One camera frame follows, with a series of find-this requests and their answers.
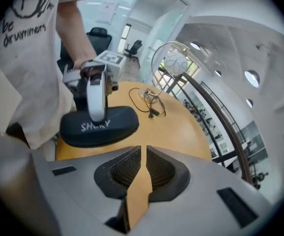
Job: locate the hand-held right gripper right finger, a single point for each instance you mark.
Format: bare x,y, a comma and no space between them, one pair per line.
206,193

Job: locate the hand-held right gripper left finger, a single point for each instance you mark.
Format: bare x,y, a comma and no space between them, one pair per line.
78,181

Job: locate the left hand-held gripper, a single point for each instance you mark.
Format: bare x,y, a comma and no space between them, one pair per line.
113,67

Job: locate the black SHERY case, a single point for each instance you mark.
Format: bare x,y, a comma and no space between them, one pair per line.
122,122

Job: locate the person's left forearm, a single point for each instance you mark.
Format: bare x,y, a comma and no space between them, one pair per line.
70,33

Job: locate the round wooden table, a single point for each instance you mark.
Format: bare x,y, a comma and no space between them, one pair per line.
233,131

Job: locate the person in beige t-shirt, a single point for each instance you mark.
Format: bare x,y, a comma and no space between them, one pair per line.
29,58

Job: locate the white paper notice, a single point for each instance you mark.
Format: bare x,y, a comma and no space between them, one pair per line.
107,12

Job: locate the brass lamp with white globe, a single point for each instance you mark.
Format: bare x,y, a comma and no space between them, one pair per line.
176,61

